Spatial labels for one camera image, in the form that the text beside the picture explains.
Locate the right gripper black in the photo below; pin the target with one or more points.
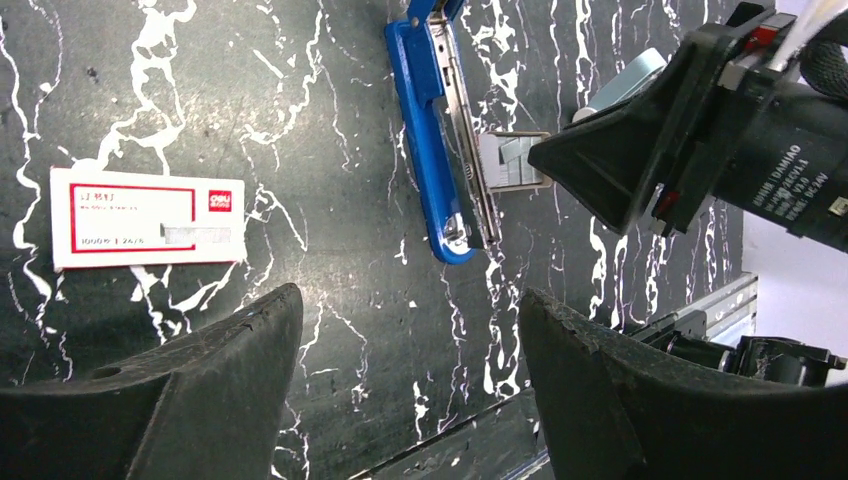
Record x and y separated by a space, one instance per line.
767 133

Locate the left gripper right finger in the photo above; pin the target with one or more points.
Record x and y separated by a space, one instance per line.
663 405

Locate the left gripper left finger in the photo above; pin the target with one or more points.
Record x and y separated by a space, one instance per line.
207 405

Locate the red white staple box sleeve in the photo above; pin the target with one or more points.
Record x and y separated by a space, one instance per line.
113 219

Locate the teal eraser-like small object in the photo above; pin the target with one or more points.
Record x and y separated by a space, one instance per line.
636 75

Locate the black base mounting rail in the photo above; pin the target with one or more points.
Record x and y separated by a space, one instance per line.
504 441

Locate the aluminium frame rail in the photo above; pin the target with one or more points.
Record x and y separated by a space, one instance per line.
723 316

